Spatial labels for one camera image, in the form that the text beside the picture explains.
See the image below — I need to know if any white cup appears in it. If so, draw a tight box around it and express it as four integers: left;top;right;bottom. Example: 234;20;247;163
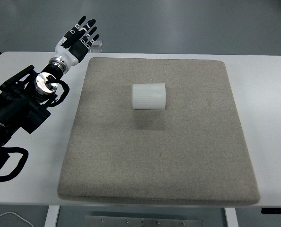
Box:
132;83;166;110

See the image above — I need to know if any clear floor marker lower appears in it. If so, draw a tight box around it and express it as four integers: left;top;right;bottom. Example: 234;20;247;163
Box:
89;48;102;53

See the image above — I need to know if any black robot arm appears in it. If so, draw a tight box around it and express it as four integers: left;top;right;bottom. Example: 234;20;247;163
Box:
0;57;70;147

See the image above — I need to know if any white cable on floor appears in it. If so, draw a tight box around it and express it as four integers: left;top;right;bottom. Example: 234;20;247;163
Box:
0;211;34;227

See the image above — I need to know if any white table leg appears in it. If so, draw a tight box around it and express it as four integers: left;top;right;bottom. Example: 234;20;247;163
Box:
224;208;239;227
44;205;60;227

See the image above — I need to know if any white table leg right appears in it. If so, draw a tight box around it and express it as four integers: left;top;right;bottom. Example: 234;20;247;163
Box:
224;208;239;227

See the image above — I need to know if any black sleeved cable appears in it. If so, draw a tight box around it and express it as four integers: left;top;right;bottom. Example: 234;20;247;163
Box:
0;146;29;183

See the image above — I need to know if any beige fabric mat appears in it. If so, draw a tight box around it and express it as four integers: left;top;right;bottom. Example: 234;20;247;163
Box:
58;57;260;206

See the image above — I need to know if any white table leg left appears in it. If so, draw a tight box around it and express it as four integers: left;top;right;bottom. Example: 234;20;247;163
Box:
44;205;60;227

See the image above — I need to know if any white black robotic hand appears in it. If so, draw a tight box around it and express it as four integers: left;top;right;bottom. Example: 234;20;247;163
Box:
50;16;99;71

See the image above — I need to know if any black table control panel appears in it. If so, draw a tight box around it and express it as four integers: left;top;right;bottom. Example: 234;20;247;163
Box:
261;208;281;214

